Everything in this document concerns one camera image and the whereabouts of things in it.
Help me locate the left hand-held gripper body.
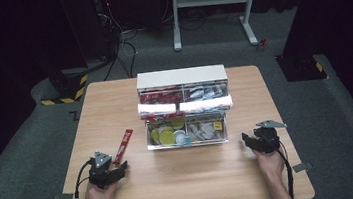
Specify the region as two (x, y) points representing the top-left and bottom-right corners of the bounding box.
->
(85, 148), (124, 192)

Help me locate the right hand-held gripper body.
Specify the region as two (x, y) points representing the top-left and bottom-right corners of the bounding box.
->
(251, 117), (291, 156)

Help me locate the red stick sachet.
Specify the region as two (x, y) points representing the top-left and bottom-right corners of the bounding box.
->
(109, 128), (139, 167)

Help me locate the wide clear drawer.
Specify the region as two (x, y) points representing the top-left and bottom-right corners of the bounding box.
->
(143, 110), (231, 152)

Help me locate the white-fronted drawer with red sachets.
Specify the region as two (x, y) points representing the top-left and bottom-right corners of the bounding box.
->
(134, 86), (187, 121)

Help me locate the white drawer organizer cabinet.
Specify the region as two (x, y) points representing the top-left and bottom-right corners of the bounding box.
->
(134, 63), (233, 125)

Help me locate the person's right hand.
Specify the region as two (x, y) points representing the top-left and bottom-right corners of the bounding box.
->
(252, 146), (287, 181)

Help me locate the small yellow packet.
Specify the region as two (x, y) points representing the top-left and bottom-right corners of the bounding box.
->
(212, 120), (224, 132)

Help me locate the yellow-green round pod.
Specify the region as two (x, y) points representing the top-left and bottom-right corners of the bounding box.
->
(170, 116), (187, 131)
(158, 129), (178, 148)
(149, 128), (161, 146)

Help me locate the pile of silver white packets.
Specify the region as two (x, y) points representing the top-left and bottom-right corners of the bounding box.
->
(186, 120), (218, 143)

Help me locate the grey tape strip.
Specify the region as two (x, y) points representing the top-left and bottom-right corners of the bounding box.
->
(52, 192), (75, 199)
(290, 160), (314, 174)

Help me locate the white-fronted drawer with white sachets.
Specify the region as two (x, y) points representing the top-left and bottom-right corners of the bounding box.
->
(176, 80), (235, 116)

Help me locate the pile of white sachets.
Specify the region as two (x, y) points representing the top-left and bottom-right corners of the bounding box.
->
(183, 83), (230, 103)

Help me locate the white round pod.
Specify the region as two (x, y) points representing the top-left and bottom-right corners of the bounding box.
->
(173, 129), (189, 146)

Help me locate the pile of red sachets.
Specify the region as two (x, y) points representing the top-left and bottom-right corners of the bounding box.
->
(139, 89), (185, 108)

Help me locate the black yellow striped stand base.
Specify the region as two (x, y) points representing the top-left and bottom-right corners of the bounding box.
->
(37, 66), (93, 108)

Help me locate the small red floor object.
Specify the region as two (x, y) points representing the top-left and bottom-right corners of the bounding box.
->
(255, 37), (270, 53)

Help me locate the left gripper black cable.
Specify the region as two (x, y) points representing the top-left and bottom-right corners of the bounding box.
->
(69, 158), (99, 199)

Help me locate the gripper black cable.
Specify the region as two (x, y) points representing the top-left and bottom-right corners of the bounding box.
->
(277, 139), (298, 199)
(69, 158), (99, 199)

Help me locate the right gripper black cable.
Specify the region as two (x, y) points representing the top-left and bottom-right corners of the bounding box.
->
(277, 139), (298, 199)

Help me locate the bundle of floor cables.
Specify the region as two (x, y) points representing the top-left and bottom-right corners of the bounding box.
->
(94, 0), (143, 83)

